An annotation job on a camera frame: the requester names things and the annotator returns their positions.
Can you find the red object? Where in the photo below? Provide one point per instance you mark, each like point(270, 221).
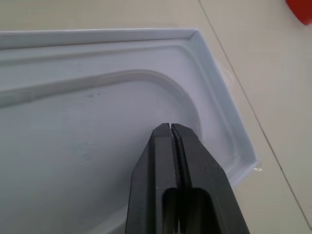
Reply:
point(301, 11)

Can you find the white phone box base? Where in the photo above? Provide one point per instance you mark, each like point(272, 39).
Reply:
point(97, 117)

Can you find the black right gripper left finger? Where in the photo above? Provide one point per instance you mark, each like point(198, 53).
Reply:
point(151, 175)

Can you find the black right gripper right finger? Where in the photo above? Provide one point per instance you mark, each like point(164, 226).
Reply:
point(209, 175)

